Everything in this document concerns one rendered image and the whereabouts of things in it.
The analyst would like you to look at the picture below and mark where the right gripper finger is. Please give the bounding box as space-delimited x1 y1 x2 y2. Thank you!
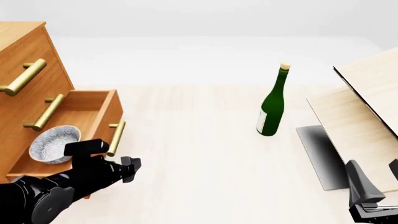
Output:
388 158 398 182
345 159 387 208

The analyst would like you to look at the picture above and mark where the green glass wine bottle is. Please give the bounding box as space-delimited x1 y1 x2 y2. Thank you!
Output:
256 68 290 138

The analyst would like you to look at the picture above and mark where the patterned blue-white bowl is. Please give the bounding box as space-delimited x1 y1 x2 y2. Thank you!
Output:
29 125 82 165

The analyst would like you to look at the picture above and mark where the wooden drawer, longest brass handle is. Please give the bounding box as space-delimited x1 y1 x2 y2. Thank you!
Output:
0 25 60 113

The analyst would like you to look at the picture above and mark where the mid-length brass handle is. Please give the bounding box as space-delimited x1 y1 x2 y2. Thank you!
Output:
23 93 65 132

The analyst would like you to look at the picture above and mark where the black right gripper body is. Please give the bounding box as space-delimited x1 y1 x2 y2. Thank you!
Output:
348 198 398 224

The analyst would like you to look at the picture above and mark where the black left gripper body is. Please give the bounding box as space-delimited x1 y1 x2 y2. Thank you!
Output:
64 138 111 157

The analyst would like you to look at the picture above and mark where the longest brass handle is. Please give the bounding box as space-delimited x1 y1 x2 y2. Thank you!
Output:
0 58 48 97

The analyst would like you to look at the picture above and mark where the wooden drawer, mid-length brass handle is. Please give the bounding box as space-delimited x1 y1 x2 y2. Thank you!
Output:
0 62 75 175

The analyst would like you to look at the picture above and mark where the open wooden drawer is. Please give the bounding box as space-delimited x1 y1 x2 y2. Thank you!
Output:
6 89 127 179

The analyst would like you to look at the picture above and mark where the shortest brass handle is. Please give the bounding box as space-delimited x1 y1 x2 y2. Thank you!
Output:
107 119 127 157

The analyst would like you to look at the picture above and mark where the wooden cabinet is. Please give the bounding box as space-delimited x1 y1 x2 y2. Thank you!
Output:
0 21 127 200

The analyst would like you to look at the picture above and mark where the pale wooden rack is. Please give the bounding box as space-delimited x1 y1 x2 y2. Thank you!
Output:
295 46 398 194

